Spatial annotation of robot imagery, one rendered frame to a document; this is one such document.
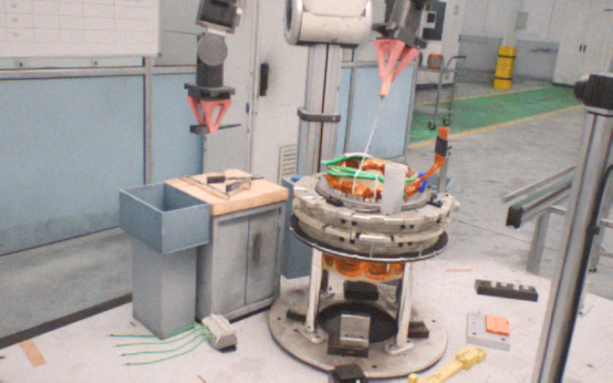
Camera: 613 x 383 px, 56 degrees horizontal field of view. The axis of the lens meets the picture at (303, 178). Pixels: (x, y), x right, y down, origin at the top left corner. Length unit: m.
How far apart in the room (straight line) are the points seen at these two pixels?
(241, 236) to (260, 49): 2.19
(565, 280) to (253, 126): 2.73
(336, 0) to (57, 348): 1.02
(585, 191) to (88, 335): 0.96
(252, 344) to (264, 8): 2.37
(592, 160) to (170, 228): 0.72
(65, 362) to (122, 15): 2.39
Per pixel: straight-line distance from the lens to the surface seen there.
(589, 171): 0.77
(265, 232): 1.28
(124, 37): 3.35
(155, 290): 1.22
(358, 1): 1.56
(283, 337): 1.22
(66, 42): 3.19
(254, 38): 3.33
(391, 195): 1.06
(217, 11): 1.21
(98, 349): 1.24
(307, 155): 1.62
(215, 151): 3.63
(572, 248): 0.80
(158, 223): 1.12
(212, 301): 1.24
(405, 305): 1.18
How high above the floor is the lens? 1.44
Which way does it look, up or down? 16 degrees down
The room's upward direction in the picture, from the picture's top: 4 degrees clockwise
